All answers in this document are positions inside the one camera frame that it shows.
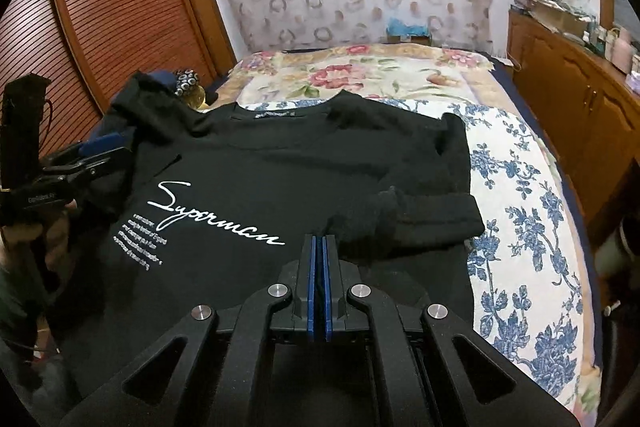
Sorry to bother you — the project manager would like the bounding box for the navy folded cloth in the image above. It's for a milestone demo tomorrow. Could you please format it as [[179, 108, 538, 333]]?
[[134, 69, 177, 94]]

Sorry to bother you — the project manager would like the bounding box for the wooden louvered wardrobe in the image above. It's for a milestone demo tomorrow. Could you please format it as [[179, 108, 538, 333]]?
[[0, 0, 236, 168]]

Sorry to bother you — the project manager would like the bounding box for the pink floral blanket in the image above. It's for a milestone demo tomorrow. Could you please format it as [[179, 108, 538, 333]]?
[[227, 42, 506, 112]]

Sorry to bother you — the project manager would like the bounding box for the person's left hand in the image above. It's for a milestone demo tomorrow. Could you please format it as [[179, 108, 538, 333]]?
[[40, 202, 81, 275]]

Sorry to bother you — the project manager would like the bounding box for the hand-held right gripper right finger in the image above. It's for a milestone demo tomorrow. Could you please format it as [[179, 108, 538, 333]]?
[[322, 235, 581, 427]]

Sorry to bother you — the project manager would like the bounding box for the pink cup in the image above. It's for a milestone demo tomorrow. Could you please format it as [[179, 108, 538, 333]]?
[[612, 27, 635, 72]]

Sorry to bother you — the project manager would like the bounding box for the teal cloth on small box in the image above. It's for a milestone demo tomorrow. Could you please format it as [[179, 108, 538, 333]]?
[[386, 18, 433, 48]]

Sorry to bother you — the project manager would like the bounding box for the gold cloth with ring border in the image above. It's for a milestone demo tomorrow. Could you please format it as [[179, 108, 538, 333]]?
[[170, 68, 208, 110]]

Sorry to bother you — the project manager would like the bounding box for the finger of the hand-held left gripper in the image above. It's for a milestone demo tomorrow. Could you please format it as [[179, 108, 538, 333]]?
[[50, 133, 133, 168], [42, 158, 113, 188]]

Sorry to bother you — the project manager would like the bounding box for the pile of household clutter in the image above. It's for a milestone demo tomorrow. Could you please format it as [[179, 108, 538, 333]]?
[[512, 0, 640, 92]]

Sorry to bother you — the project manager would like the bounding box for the black printed t-shirt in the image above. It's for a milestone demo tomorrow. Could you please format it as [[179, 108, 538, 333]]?
[[45, 74, 486, 427]]

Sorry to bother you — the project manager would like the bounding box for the wooden cabinet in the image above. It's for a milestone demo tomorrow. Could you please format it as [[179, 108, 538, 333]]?
[[507, 7, 640, 228]]

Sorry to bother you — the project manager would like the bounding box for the blue floral white blanket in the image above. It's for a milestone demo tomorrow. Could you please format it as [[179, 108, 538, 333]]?
[[235, 82, 601, 413]]

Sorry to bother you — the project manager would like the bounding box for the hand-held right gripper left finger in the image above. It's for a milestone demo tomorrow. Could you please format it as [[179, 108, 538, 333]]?
[[60, 234, 321, 427]]

